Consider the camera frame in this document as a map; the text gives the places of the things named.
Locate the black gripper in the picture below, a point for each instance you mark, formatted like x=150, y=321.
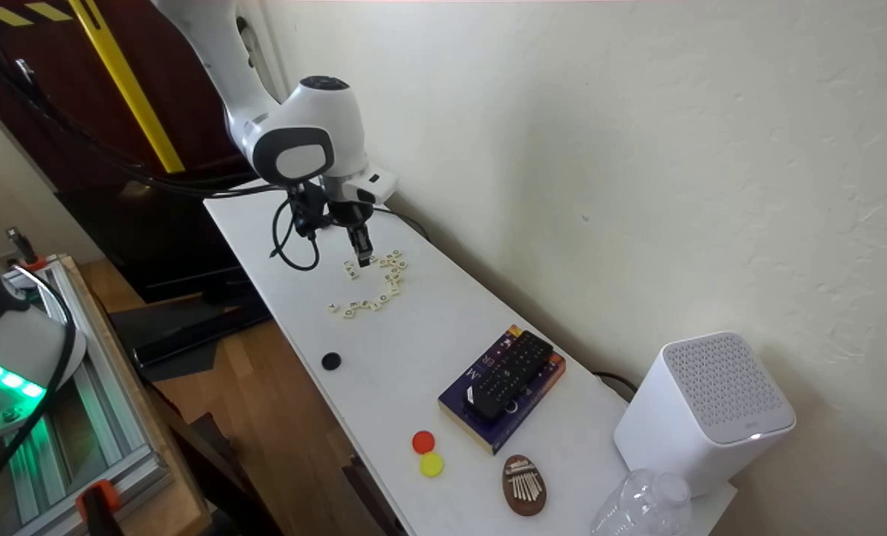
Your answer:
x=315, y=208

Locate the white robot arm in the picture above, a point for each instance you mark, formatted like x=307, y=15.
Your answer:
x=312, y=144

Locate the dark wooden cabinet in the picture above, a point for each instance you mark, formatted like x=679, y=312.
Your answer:
x=68, y=114

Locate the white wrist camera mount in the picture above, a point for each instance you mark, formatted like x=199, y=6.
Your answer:
x=370, y=186

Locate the white cube speaker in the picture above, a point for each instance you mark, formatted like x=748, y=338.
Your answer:
x=703, y=412

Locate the yellow round disc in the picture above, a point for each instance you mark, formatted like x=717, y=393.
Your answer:
x=434, y=466

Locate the white green-lit device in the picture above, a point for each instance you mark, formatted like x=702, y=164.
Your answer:
x=32, y=348

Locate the yellow tape strip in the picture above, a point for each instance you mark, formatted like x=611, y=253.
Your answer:
x=127, y=82

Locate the red round disc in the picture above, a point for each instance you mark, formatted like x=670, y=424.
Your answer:
x=422, y=442

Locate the orange clamp handle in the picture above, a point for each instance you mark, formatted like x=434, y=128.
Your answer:
x=96, y=509

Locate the clear plastic bottle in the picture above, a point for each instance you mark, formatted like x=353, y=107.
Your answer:
x=645, y=505

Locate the brown oval badge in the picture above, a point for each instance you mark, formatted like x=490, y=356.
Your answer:
x=522, y=485

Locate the black round disc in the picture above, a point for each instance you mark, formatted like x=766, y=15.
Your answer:
x=333, y=362

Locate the black remote control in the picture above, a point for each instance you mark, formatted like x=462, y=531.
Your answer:
x=504, y=381

